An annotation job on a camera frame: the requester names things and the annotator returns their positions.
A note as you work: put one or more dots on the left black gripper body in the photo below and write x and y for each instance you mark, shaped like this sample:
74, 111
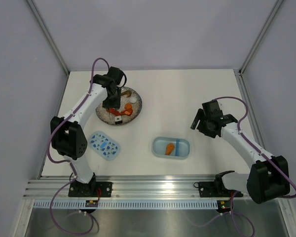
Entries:
113, 100

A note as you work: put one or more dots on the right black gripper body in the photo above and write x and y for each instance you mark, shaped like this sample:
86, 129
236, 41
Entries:
204, 128

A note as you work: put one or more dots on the blue lunch box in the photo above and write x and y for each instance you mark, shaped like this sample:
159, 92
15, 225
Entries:
181, 151

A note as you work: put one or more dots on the orange fried food piece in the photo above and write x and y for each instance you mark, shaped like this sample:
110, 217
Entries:
169, 148

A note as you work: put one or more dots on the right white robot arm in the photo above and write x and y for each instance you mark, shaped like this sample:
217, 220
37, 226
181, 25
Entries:
269, 175

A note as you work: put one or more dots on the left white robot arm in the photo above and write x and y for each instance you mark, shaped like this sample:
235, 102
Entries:
67, 135

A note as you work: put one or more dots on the terrazzo pattern lunch box lid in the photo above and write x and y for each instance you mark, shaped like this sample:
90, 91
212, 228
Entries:
104, 146

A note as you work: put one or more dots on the red sausage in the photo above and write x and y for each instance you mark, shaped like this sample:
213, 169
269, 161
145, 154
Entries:
114, 112

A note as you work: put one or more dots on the white round radish slice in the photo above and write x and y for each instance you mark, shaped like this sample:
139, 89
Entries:
133, 100

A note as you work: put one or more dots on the orange carrot pieces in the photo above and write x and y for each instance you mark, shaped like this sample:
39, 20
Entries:
128, 110

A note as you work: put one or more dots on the speckled round plate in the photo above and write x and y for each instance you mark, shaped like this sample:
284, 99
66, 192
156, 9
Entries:
108, 118

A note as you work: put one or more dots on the sushi roll piece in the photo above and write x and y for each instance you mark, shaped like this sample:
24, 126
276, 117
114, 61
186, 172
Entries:
118, 120

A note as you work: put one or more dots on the right aluminium frame post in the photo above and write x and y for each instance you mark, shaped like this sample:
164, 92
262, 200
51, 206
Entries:
261, 35

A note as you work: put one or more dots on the aluminium frame post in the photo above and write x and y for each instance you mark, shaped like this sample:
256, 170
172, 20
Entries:
261, 35
33, 8

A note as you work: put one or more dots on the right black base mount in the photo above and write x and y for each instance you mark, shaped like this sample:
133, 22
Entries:
212, 190

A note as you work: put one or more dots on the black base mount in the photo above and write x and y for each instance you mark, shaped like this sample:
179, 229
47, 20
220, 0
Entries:
212, 190
91, 190

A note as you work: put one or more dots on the left aluminium frame post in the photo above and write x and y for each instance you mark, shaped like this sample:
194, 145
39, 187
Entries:
33, 8

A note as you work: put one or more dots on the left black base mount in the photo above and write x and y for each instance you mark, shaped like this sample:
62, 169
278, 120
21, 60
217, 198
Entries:
91, 190

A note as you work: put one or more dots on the white slotted cable duct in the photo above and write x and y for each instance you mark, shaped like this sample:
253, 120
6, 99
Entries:
128, 204

